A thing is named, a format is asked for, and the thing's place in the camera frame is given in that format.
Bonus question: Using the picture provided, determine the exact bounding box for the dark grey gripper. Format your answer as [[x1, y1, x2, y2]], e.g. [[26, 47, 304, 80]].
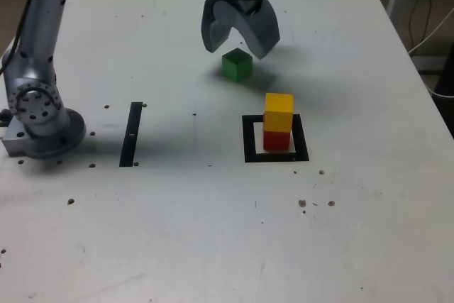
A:
[[201, 0, 281, 61]]

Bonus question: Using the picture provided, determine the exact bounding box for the green cube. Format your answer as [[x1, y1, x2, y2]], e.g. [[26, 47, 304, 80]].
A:
[[221, 47, 253, 83]]

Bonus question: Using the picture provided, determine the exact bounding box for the yellow cube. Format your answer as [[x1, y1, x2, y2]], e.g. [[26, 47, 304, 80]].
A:
[[263, 92, 294, 133]]

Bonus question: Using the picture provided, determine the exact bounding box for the red cube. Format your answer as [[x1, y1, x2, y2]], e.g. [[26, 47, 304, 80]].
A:
[[262, 113, 292, 151]]

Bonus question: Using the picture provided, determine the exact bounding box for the black tape square outline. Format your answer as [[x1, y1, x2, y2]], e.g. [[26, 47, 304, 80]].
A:
[[241, 114, 310, 164]]

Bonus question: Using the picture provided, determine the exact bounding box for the black tape strip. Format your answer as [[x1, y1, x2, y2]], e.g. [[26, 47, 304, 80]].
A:
[[119, 101, 143, 168]]

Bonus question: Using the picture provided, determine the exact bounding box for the thin black hanging cable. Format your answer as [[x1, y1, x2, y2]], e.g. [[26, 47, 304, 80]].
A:
[[407, 0, 433, 45]]

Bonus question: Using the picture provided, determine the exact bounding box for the white cable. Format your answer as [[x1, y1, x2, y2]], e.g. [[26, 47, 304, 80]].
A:
[[424, 74, 454, 99], [407, 8, 454, 56]]

